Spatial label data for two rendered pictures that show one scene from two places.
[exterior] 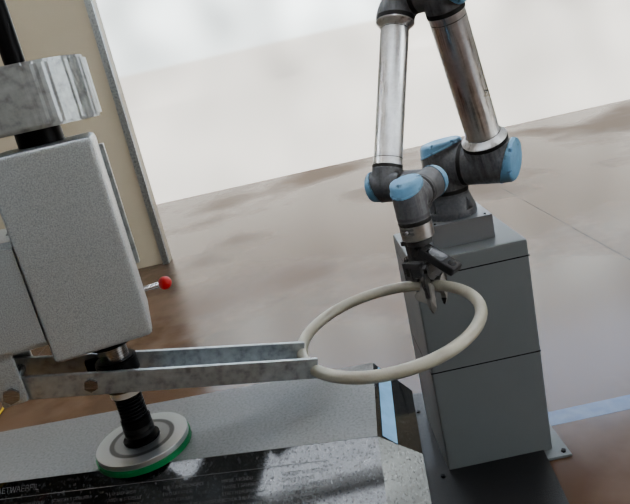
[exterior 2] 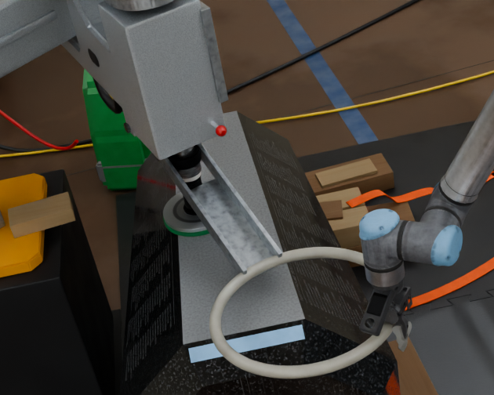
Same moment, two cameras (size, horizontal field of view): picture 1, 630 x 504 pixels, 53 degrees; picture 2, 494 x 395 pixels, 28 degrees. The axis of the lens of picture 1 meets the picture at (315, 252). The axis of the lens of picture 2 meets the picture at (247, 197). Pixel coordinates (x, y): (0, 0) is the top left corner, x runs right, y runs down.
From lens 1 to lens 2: 2.46 m
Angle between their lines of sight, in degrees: 74
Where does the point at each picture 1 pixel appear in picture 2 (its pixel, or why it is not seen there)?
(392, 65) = not seen: outside the picture
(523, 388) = not seen: outside the picture
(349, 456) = (175, 335)
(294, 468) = (172, 308)
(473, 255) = not seen: outside the picture
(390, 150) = (448, 178)
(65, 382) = not seen: hidden behind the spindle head
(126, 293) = (147, 128)
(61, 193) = (120, 48)
